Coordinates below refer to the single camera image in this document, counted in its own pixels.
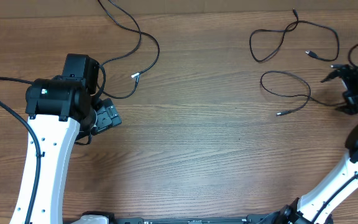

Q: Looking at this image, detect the black cable white plug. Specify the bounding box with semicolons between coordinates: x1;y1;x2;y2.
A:
98;0;160;100

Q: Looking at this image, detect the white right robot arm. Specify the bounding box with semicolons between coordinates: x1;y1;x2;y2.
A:
260;63;358;223

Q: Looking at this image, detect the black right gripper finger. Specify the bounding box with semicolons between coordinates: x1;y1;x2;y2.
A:
321;70;341;83
335;102;358;115

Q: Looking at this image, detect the thin black cable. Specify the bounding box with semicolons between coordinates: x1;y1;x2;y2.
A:
259;70;346;117

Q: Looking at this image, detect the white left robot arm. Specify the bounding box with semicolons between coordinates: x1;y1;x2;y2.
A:
0;54;122;223

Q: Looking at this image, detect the black cable small plug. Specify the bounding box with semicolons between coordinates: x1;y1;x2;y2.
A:
331;44;358;70

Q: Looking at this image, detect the black usb cable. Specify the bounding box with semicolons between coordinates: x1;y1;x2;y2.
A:
249;8;341;63

